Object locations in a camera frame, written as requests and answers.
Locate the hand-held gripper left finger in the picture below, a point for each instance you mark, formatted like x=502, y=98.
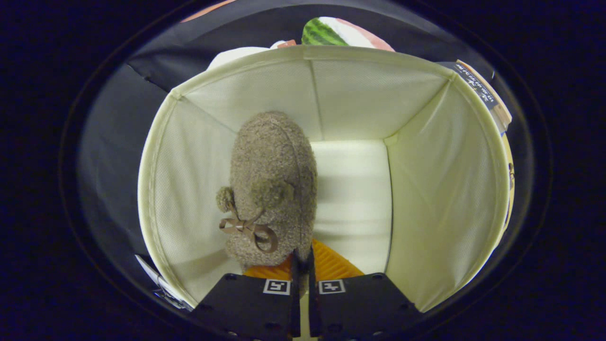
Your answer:
x=255, y=308

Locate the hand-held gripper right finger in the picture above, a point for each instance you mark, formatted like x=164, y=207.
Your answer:
x=355, y=308

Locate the brown fuzzy shoe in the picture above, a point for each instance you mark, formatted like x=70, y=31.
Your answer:
x=272, y=189

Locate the cream fabric storage box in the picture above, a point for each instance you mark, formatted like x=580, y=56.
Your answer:
x=426, y=189

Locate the black paperback book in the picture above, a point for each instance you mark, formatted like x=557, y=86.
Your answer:
x=476, y=85

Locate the white plush toy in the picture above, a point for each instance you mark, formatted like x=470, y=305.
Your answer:
x=236, y=54

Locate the watermelon slice plush toy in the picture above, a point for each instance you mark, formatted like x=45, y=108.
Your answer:
x=331, y=34

